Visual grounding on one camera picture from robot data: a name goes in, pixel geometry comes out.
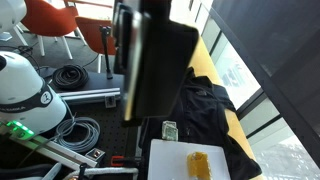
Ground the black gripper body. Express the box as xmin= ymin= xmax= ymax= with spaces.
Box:
xmin=112 ymin=0 xmax=200 ymax=122

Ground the black zip vest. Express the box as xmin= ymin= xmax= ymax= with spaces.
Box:
xmin=139 ymin=66 xmax=263 ymax=180

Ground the orange chair with white legs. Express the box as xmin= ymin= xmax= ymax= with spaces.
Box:
xmin=19 ymin=0 xmax=89 ymax=61
xmin=74 ymin=16 xmax=117 ymax=74

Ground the white flat board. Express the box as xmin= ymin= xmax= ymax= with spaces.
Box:
xmin=147 ymin=138 xmax=232 ymax=180

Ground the yellow sponge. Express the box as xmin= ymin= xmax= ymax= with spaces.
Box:
xmin=186 ymin=151 xmax=213 ymax=180

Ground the white wrapped tube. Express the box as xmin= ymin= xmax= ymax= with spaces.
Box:
xmin=62 ymin=166 xmax=140 ymax=180

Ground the dark roller blind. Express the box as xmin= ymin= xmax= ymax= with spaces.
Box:
xmin=209 ymin=0 xmax=320 ymax=158

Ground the black tripod camera stand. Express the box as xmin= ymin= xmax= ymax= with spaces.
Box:
xmin=98 ymin=25 xmax=115 ymax=81

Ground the small metal corner bracket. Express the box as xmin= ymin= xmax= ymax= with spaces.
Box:
xmin=104 ymin=95 xmax=117 ymax=109
xmin=84 ymin=147 xmax=106 ymax=165

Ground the long aluminium rail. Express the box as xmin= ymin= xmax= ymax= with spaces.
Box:
xmin=57 ymin=87 xmax=122 ymax=105

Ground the grey cable coil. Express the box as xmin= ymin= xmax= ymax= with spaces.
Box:
xmin=53 ymin=116 xmax=102 ymax=155

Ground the orange handled bar clamp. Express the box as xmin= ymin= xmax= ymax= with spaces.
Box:
xmin=110 ymin=155 xmax=143 ymax=168

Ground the black cable coil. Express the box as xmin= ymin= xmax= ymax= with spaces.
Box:
xmin=51 ymin=63 xmax=90 ymax=91

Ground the aluminium rail under robot base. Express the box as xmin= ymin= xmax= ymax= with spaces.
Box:
xmin=8 ymin=133 xmax=99 ymax=169

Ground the black floor cable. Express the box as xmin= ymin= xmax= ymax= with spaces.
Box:
xmin=13 ymin=44 xmax=43 ymax=76

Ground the white chair leg frame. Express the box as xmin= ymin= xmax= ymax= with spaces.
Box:
xmin=0 ymin=23 xmax=30 ymax=47

